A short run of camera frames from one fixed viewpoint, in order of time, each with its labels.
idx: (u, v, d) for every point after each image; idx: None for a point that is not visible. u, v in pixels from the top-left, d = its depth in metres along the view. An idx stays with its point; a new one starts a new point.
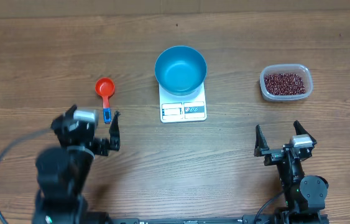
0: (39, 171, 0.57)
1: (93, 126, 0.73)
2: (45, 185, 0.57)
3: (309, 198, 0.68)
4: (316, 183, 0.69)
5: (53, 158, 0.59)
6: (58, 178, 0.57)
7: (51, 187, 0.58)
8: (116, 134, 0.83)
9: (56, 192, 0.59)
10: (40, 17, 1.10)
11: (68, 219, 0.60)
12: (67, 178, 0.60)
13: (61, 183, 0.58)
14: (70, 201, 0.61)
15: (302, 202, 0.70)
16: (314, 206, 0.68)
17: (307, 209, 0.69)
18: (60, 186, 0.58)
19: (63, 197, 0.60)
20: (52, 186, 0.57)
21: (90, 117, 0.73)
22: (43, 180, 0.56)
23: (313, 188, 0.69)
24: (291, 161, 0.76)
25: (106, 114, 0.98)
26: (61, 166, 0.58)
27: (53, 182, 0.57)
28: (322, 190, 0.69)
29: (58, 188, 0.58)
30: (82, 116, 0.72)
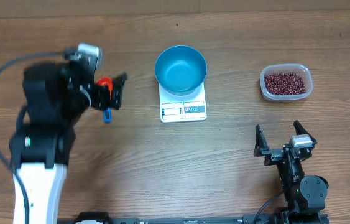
0: (28, 78, 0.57)
1: (96, 61, 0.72)
2: (32, 93, 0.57)
3: (309, 198, 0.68)
4: (316, 183, 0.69)
5: (41, 70, 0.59)
6: (45, 84, 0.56)
7: (37, 98, 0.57)
8: (115, 91, 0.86)
9: (42, 106, 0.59)
10: (39, 17, 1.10)
11: (49, 144, 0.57)
12: (55, 98, 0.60)
13: (46, 93, 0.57)
14: (55, 122, 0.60)
15: (302, 202, 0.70)
16: (315, 206, 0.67)
17: (307, 208, 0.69)
18: (46, 99, 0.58)
19: (48, 117, 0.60)
20: (37, 91, 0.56)
21: (93, 51, 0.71)
22: (30, 86, 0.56)
23: (313, 187, 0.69)
24: (291, 161, 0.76)
25: (106, 113, 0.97)
26: (53, 77, 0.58)
27: (41, 92, 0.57)
28: (322, 190, 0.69)
29: (45, 102, 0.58)
30: (86, 49, 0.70)
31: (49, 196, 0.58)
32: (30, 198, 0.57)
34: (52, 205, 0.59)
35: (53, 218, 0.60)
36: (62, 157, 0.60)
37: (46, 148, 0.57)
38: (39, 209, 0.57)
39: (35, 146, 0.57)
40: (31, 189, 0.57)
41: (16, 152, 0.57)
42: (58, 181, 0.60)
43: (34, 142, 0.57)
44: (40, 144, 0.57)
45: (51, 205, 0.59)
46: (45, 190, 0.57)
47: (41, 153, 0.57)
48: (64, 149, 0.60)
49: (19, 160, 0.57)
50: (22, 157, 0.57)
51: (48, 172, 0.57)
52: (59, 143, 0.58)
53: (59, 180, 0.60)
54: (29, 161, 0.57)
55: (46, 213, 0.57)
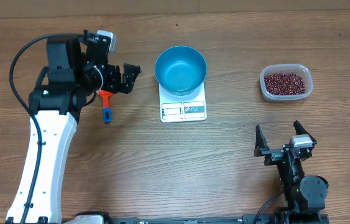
0: (52, 40, 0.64)
1: (110, 44, 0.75)
2: (53, 52, 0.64)
3: (309, 198, 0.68)
4: (316, 183, 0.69)
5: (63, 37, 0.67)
6: (65, 43, 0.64)
7: (58, 56, 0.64)
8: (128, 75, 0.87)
9: (61, 65, 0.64)
10: (40, 17, 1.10)
11: (64, 95, 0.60)
12: (73, 60, 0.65)
13: (65, 53, 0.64)
14: (71, 81, 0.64)
15: (302, 202, 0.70)
16: (315, 205, 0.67)
17: (307, 208, 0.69)
18: (65, 58, 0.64)
19: (65, 76, 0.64)
20: (58, 50, 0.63)
21: (107, 35, 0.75)
22: (52, 45, 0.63)
23: (313, 187, 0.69)
24: (291, 161, 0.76)
25: (106, 113, 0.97)
26: (73, 42, 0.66)
27: (61, 51, 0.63)
28: (322, 190, 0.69)
29: (64, 61, 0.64)
30: (102, 33, 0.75)
31: (61, 137, 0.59)
32: (43, 136, 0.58)
34: (62, 147, 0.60)
35: (62, 162, 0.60)
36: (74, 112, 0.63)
37: (61, 99, 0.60)
38: (51, 147, 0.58)
39: (51, 96, 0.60)
40: (45, 129, 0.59)
41: (35, 101, 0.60)
42: (69, 128, 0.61)
43: (51, 93, 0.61)
44: (55, 100, 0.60)
45: (60, 154, 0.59)
46: (56, 129, 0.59)
47: (56, 103, 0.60)
48: (78, 104, 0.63)
49: (36, 108, 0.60)
50: (38, 106, 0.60)
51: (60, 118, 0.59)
52: (73, 97, 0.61)
53: (69, 130, 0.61)
54: (45, 109, 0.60)
55: (56, 152, 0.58)
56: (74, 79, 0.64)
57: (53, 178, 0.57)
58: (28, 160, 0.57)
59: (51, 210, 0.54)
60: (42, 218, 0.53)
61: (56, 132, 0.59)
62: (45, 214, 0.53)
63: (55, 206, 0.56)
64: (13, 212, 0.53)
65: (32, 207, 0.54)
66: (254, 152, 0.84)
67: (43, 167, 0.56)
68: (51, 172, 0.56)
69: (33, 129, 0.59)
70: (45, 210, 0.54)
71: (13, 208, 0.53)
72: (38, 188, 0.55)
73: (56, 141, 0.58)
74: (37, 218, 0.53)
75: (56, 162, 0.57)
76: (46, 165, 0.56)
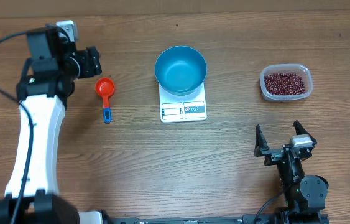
0: (30, 32, 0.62)
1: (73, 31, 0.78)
2: (33, 43, 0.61)
3: (309, 198, 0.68)
4: (317, 183, 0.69)
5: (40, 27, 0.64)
6: (45, 34, 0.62)
7: (38, 47, 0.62)
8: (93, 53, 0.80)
9: (43, 55, 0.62)
10: (40, 17, 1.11)
11: (50, 81, 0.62)
12: (55, 50, 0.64)
13: (46, 43, 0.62)
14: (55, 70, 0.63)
15: (303, 202, 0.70)
16: (315, 205, 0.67)
17: (307, 208, 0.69)
18: (46, 48, 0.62)
19: (48, 66, 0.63)
20: (38, 41, 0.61)
21: (68, 23, 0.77)
22: (32, 36, 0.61)
23: (313, 187, 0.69)
24: (291, 162, 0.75)
25: (106, 113, 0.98)
26: (51, 32, 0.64)
27: (43, 42, 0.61)
28: (322, 190, 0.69)
29: (45, 50, 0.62)
30: (63, 23, 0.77)
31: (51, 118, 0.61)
32: (35, 118, 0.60)
34: (53, 127, 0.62)
35: (53, 141, 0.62)
36: (61, 98, 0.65)
37: (46, 88, 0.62)
38: (42, 127, 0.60)
39: (38, 84, 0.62)
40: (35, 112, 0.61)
41: (22, 91, 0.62)
42: (58, 111, 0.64)
43: (36, 82, 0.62)
44: (41, 88, 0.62)
45: (51, 134, 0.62)
46: (46, 111, 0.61)
47: (43, 91, 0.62)
48: (64, 90, 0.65)
49: (24, 96, 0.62)
50: (26, 94, 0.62)
51: (48, 103, 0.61)
52: (58, 83, 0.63)
53: (58, 112, 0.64)
54: (33, 96, 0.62)
55: (48, 130, 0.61)
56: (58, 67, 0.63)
57: (46, 154, 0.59)
58: (22, 141, 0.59)
59: (46, 180, 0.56)
60: (39, 190, 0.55)
61: (46, 113, 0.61)
62: (41, 185, 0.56)
63: (50, 179, 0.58)
64: (11, 188, 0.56)
65: (29, 180, 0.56)
66: (254, 152, 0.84)
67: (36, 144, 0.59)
68: (44, 148, 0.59)
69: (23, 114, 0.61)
70: (41, 180, 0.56)
71: (12, 183, 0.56)
72: (33, 163, 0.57)
73: (47, 122, 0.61)
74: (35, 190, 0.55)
75: (47, 139, 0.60)
76: (39, 142, 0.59)
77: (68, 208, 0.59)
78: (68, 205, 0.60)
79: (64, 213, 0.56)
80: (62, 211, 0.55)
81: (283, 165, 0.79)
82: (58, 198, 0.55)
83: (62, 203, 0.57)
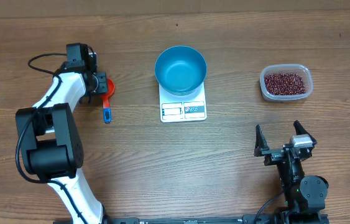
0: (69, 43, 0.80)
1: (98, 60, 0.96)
2: (70, 49, 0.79)
3: (309, 198, 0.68)
4: (316, 183, 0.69)
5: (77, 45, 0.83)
6: (79, 46, 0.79)
7: (73, 53, 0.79)
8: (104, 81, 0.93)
9: (76, 58, 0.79)
10: (40, 17, 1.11)
11: (77, 71, 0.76)
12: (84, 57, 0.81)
13: (79, 51, 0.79)
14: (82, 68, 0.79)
15: (302, 202, 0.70)
16: (315, 205, 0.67)
17: (307, 208, 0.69)
18: (79, 53, 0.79)
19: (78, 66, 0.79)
20: (74, 50, 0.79)
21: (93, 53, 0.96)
22: (70, 46, 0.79)
23: (313, 188, 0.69)
24: (291, 162, 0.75)
25: (106, 113, 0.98)
26: (84, 46, 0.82)
27: (77, 50, 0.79)
28: (322, 190, 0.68)
29: (78, 55, 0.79)
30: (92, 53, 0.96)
31: (76, 81, 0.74)
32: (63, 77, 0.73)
34: (75, 88, 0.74)
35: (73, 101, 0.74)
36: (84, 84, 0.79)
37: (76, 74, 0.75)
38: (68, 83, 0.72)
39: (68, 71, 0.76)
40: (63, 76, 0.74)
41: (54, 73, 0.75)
42: (80, 84, 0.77)
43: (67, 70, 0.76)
44: (71, 73, 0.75)
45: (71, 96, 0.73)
46: (72, 78, 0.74)
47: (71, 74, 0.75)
48: (87, 81, 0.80)
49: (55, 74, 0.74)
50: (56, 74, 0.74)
51: (74, 76, 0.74)
52: (83, 74, 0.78)
53: (80, 86, 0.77)
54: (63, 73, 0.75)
55: (71, 86, 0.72)
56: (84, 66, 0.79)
57: (67, 99, 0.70)
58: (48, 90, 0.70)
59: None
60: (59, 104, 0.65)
61: (71, 77, 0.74)
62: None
63: None
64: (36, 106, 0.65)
65: (51, 101, 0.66)
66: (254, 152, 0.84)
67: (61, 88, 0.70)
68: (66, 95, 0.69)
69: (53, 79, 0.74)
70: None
71: (37, 102, 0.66)
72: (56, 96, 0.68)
73: (73, 81, 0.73)
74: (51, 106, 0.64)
75: (69, 91, 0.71)
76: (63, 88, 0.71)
77: (76, 136, 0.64)
78: (77, 135, 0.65)
79: (73, 133, 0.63)
80: (73, 130, 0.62)
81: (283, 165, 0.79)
82: (71, 116, 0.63)
83: (74, 127, 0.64)
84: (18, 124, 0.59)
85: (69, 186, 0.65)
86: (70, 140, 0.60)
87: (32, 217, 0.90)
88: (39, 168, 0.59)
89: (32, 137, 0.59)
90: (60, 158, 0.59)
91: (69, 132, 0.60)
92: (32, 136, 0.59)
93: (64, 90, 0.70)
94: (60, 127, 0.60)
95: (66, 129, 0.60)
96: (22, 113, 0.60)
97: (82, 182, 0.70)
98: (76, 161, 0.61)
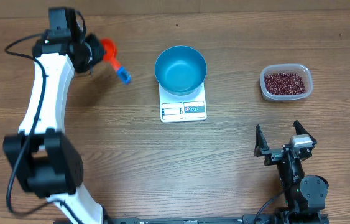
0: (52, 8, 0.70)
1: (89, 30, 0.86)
2: (53, 15, 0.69)
3: (309, 198, 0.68)
4: (316, 183, 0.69)
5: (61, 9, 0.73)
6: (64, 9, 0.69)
7: (57, 19, 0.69)
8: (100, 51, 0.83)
9: (61, 26, 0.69)
10: (40, 17, 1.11)
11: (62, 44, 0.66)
12: (71, 25, 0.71)
13: (64, 16, 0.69)
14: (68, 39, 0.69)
15: (302, 202, 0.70)
16: (315, 205, 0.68)
17: (307, 208, 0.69)
18: (65, 20, 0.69)
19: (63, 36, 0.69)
20: (59, 15, 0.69)
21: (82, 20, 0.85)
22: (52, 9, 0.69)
23: (313, 188, 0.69)
24: (291, 160, 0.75)
25: (122, 74, 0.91)
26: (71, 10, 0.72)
27: (61, 16, 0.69)
28: (322, 190, 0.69)
29: (63, 23, 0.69)
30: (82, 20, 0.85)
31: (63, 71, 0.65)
32: (47, 70, 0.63)
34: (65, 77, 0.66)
35: (62, 97, 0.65)
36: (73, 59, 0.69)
37: (61, 48, 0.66)
38: (54, 78, 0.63)
39: (51, 44, 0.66)
40: (48, 66, 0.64)
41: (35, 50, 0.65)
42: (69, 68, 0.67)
43: (50, 43, 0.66)
44: (55, 47, 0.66)
45: (62, 88, 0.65)
46: (58, 66, 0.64)
47: (57, 51, 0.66)
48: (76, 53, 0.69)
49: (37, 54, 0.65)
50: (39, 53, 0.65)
51: (61, 58, 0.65)
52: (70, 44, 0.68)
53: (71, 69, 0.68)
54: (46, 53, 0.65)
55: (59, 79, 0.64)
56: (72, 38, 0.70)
57: (57, 100, 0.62)
58: (35, 90, 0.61)
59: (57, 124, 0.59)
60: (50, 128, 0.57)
61: (58, 67, 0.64)
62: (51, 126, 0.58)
63: (58, 121, 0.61)
64: (23, 126, 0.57)
65: (40, 121, 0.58)
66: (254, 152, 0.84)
67: (47, 91, 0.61)
68: (55, 96, 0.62)
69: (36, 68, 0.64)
70: (51, 122, 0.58)
71: (23, 121, 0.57)
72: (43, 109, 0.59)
73: (60, 73, 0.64)
74: (45, 127, 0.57)
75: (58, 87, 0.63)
76: (51, 89, 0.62)
77: (73, 154, 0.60)
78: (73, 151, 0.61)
79: (70, 159, 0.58)
80: (70, 155, 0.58)
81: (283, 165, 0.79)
82: (66, 140, 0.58)
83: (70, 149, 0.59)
84: (8, 154, 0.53)
85: (69, 202, 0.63)
86: (67, 170, 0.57)
87: (32, 217, 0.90)
88: (36, 191, 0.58)
89: (26, 168, 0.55)
90: (58, 185, 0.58)
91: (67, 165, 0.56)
92: (25, 167, 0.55)
93: (53, 91, 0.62)
94: (55, 160, 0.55)
95: (63, 162, 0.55)
96: (10, 145, 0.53)
97: (82, 192, 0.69)
98: (74, 183, 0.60)
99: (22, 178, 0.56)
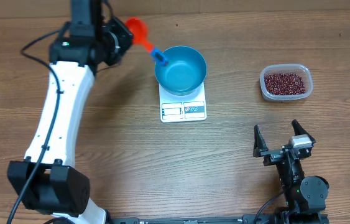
0: None
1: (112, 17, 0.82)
2: (75, 8, 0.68)
3: (310, 199, 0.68)
4: (317, 183, 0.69)
5: None
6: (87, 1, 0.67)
7: (81, 13, 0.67)
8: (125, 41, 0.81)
9: (82, 20, 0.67)
10: (40, 17, 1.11)
11: (83, 47, 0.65)
12: (95, 17, 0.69)
13: (87, 10, 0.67)
14: (91, 37, 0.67)
15: (303, 203, 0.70)
16: (315, 206, 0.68)
17: (307, 210, 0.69)
18: (87, 14, 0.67)
19: (86, 31, 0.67)
20: (82, 7, 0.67)
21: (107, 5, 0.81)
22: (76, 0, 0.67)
23: (314, 189, 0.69)
24: (291, 162, 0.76)
25: (157, 55, 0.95)
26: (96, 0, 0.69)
27: (85, 9, 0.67)
28: (322, 191, 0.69)
29: (85, 17, 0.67)
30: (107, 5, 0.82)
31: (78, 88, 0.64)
32: (62, 86, 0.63)
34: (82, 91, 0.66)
35: (76, 114, 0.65)
36: (93, 64, 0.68)
37: (81, 51, 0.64)
38: (68, 94, 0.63)
39: (71, 47, 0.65)
40: (63, 79, 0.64)
41: (55, 51, 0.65)
42: (86, 81, 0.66)
43: (70, 45, 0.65)
44: (75, 50, 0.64)
45: (77, 103, 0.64)
46: (75, 81, 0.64)
47: (76, 55, 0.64)
48: (97, 56, 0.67)
49: (56, 58, 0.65)
50: (59, 58, 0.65)
51: (80, 70, 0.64)
52: (92, 46, 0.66)
53: (89, 79, 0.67)
54: (64, 59, 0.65)
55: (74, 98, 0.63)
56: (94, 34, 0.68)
57: (70, 121, 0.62)
58: (48, 107, 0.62)
59: (66, 155, 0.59)
60: (57, 160, 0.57)
61: (74, 83, 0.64)
62: (59, 157, 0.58)
63: (69, 148, 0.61)
64: (32, 153, 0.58)
65: (49, 149, 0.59)
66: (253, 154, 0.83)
67: (59, 112, 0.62)
68: (68, 118, 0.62)
69: (51, 79, 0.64)
70: (60, 154, 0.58)
71: (34, 147, 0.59)
72: (55, 135, 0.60)
73: (75, 90, 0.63)
74: (53, 160, 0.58)
75: (72, 105, 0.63)
76: (63, 111, 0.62)
77: (80, 184, 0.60)
78: (81, 179, 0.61)
79: (76, 190, 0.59)
80: (76, 188, 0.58)
81: (282, 165, 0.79)
82: (75, 171, 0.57)
83: (77, 179, 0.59)
84: (12, 179, 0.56)
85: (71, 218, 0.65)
86: (71, 202, 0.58)
87: (32, 217, 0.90)
88: (41, 210, 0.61)
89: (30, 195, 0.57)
90: (62, 210, 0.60)
91: (70, 199, 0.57)
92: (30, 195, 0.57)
93: (67, 111, 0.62)
94: (58, 191, 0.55)
95: (66, 196, 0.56)
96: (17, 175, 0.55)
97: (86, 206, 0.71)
98: (79, 210, 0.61)
99: (27, 200, 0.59)
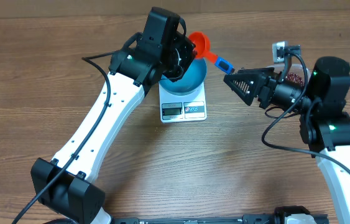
0: (155, 12, 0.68)
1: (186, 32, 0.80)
2: (151, 23, 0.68)
3: (331, 72, 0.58)
4: (336, 61, 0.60)
5: (165, 12, 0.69)
6: (165, 20, 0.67)
7: (154, 30, 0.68)
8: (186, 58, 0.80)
9: (153, 37, 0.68)
10: (40, 18, 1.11)
11: (145, 67, 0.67)
12: (166, 36, 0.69)
13: (161, 29, 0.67)
14: (155, 55, 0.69)
15: (322, 84, 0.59)
16: (339, 80, 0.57)
17: (329, 89, 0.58)
18: (159, 32, 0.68)
19: (153, 48, 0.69)
20: (158, 25, 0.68)
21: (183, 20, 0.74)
22: (153, 16, 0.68)
23: (332, 65, 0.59)
24: (299, 53, 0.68)
25: (221, 64, 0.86)
26: (173, 20, 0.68)
27: (160, 26, 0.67)
28: (342, 66, 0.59)
29: (156, 35, 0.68)
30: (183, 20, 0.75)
31: (126, 105, 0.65)
32: (111, 99, 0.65)
34: (127, 110, 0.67)
35: (115, 130, 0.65)
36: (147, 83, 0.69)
37: (142, 69, 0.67)
38: (115, 109, 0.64)
39: (135, 62, 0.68)
40: (115, 93, 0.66)
41: (117, 61, 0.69)
42: (135, 99, 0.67)
43: (133, 60, 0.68)
44: (137, 66, 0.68)
45: (119, 121, 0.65)
46: (125, 97, 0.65)
47: (137, 70, 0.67)
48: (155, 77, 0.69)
49: (116, 69, 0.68)
50: (119, 68, 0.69)
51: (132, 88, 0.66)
52: (153, 65, 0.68)
53: (137, 98, 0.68)
54: (122, 72, 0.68)
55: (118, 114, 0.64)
56: (160, 55, 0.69)
57: (107, 138, 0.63)
58: (92, 115, 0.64)
59: (91, 170, 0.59)
60: (81, 173, 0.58)
61: (123, 99, 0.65)
62: (84, 171, 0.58)
63: (96, 162, 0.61)
64: (59, 156, 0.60)
65: (78, 158, 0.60)
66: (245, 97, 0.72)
67: (100, 124, 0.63)
68: (105, 133, 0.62)
69: (104, 89, 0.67)
70: (86, 167, 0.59)
71: (68, 152, 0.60)
72: (87, 147, 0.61)
73: (121, 106, 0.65)
74: (76, 171, 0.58)
75: (114, 121, 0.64)
76: (104, 124, 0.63)
77: (96, 200, 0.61)
78: (99, 196, 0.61)
79: (91, 205, 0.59)
80: (90, 203, 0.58)
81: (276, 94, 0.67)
82: (96, 188, 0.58)
83: (95, 195, 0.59)
84: (34, 175, 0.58)
85: None
86: (81, 214, 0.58)
87: (32, 217, 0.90)
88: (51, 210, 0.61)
89: (45, 194, 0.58)
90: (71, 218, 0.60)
91: (81, 211, 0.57)
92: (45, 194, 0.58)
93: (109, 126, 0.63)
94: (73, 202, 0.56)
95: (79, 208, 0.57)
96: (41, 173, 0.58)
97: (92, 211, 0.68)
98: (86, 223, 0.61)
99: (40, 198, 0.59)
